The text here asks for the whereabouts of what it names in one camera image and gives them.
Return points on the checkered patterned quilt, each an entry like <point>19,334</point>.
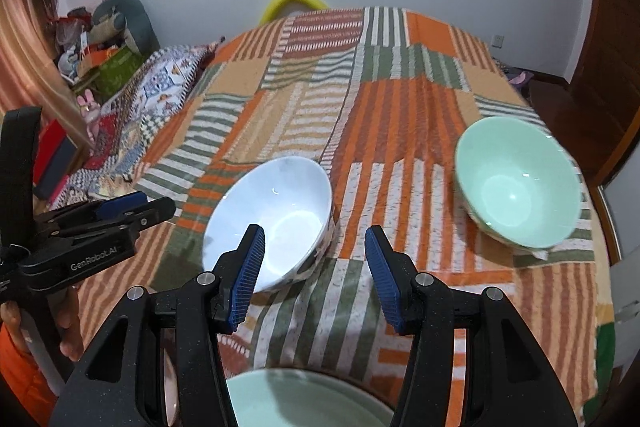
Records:
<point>165,82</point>

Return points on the red box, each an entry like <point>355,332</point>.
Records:
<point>52,142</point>

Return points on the grey plush toy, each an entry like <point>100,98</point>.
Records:
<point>135,17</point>

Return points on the striped patchwork blanket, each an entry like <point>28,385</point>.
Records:
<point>390,132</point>

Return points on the wooden door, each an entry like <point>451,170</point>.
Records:
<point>615,57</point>

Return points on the white bowl with black dots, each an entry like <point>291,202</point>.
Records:
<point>290,202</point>

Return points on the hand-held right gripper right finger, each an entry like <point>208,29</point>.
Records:
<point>385,282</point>

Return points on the striped brown curtain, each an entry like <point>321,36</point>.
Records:
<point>30,32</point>

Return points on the green plate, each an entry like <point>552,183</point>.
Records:
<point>310,402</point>

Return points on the person's left hand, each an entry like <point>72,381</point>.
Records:
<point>70,327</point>

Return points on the pile of household clutter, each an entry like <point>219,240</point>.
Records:
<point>75,52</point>

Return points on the pink bunny toy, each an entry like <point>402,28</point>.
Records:
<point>90,112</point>

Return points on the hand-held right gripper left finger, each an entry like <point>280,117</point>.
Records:
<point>247,279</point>

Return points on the dark bag with pink item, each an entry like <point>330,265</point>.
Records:
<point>520,79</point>

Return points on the green bowl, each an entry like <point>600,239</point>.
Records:
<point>515,187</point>

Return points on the wall socket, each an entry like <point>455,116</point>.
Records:
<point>497,41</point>

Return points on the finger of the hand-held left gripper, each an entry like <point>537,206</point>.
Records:
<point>120,203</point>
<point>150,213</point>

